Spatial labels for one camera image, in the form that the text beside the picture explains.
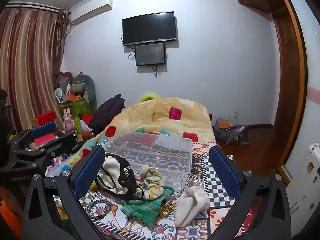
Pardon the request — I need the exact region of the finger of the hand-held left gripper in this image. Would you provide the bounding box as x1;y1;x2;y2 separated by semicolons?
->
7;121;57;151
12;133;77;167

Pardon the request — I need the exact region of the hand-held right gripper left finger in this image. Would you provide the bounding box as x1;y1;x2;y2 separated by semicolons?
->
22;145;107;240

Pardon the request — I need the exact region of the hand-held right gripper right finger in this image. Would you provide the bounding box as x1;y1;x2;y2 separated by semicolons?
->
207;145;292;240

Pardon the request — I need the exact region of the red box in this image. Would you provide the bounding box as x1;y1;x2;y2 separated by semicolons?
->
32;110;57;128

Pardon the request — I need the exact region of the pink box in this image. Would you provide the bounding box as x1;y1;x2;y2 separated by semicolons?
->
32;133;57;147

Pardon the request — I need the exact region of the colourful cartoon blanket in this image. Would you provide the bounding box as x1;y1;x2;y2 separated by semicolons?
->
71;134;101;172

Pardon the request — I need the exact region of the clear plastic bag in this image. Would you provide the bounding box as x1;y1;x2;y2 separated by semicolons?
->
44;152;76;178

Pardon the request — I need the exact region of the pink bunny toy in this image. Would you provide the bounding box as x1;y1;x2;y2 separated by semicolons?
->
63;107;73;134

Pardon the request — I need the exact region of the black and white beaded headband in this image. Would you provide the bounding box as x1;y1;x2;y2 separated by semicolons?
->
85;199;111;221

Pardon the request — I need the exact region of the grey backpack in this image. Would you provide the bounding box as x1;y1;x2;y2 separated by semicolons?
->
213;119;251;146

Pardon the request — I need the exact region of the green cardboard box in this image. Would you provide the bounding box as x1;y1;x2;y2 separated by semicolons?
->
58;96;93;117

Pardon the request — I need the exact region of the orange cloth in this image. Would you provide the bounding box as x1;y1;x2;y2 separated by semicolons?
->
0;187;23;240

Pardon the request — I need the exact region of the white sock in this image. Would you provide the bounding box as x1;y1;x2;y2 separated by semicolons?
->
174;185;211;227

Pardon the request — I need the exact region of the orange notebook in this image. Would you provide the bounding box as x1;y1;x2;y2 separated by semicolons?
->
217;119;237;130

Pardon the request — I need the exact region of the dark purple jacket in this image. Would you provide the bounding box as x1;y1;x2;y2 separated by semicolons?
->
88;94;126;136

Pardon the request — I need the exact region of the grey plush shark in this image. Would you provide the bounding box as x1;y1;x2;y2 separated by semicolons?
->
71;74;97;111

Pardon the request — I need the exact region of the yellow floral cloth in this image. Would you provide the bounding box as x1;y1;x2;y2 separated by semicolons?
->
135;166;166;200

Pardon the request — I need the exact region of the brown striped curtain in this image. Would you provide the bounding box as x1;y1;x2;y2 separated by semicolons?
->
0;7;68;136

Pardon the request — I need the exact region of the green knitted cloth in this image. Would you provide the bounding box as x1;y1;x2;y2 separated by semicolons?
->
121;186;175;227

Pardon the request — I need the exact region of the clear plastic storage box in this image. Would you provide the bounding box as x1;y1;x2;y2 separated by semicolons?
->
99;131;193;195

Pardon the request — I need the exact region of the gold hair clip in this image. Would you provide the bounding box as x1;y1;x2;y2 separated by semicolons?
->
160;202;177;218

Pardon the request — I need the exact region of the yellow blanket with red squares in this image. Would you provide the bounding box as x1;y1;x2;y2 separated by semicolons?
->
75;96;216;155

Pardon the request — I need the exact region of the white cabinet with stickers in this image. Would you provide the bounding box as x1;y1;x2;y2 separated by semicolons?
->
284;142;320;230

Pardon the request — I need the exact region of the yellow-green plush toy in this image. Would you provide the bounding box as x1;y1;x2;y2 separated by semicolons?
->
139;92;159;102

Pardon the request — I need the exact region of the white air conditioner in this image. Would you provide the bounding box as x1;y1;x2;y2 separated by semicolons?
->
69;0;114;26

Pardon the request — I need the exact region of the white bra with black straps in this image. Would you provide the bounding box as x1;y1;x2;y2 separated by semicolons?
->
95;154;145;201

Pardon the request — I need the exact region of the brown wooden door frame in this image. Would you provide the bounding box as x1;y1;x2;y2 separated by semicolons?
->
231;0;308;182

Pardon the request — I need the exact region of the white curtain rail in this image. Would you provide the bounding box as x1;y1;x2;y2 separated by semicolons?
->
5;1;62;13

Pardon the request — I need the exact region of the small black wall monitor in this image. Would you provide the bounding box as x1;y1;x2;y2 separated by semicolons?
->
135;42;167;67

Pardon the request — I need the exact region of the large black wall television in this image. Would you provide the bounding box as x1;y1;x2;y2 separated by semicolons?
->
122;11;177;47

